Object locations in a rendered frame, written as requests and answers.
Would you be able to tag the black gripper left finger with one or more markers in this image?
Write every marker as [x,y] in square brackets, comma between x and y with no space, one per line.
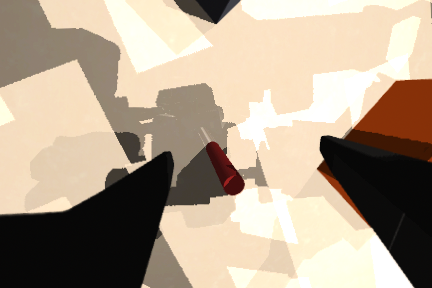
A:
[103,242]

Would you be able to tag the dark red peg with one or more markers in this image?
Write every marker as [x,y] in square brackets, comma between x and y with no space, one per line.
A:
[232,182]

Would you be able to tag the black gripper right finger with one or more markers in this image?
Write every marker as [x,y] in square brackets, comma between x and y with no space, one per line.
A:
[394,194]

